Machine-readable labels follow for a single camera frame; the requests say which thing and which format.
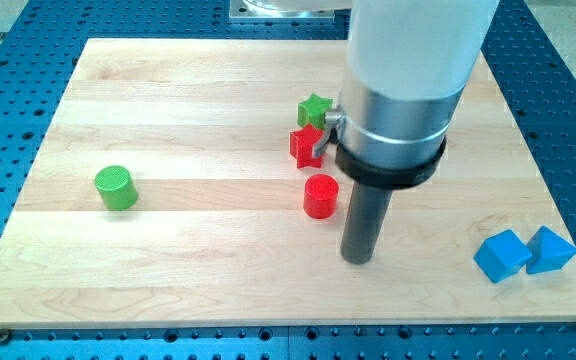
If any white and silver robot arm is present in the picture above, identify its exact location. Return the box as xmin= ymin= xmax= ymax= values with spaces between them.
xmin=335 ymin=0 xmax=499 ymax=190

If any red star block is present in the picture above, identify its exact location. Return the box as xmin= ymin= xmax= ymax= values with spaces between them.
xmin=289 ymin=124 xmax=323 ymax=168

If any green star block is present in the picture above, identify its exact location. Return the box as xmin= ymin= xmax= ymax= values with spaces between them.
xmin=297 ymin=93 xmax=333 ymax=130

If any red cylinder block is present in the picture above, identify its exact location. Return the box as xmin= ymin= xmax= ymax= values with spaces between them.
xmin=303 ymin=174 xmax=339 ymax=219

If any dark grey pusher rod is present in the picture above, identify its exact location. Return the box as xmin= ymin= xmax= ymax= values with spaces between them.
xmin=340 ymin=182 xmax=392 ymax=265

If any light wooden board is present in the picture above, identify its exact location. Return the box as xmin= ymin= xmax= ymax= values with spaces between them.
xmin=0 ymin=39 xmax=576 ymax=329

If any green cylinder block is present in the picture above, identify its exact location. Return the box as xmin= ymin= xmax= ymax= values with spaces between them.
xmin=94 ymin=165 xmax=138 ymax=211

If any blue cube block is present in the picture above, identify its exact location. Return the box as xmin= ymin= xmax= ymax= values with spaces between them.
xmin=473 ymin=229 xmax=532 ymax=283

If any blue triangular prism block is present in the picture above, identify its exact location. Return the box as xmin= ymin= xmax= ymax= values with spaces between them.
xmin=526 ymin=226 xmax=576 ymax=275

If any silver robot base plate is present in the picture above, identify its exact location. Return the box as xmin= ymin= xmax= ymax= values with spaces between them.
xmin=229 ymin=0 xmax=351 ymax=21

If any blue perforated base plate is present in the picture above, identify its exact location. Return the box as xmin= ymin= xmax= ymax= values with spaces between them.
xmin=0 ymin=1 xmax=576 ymax=359

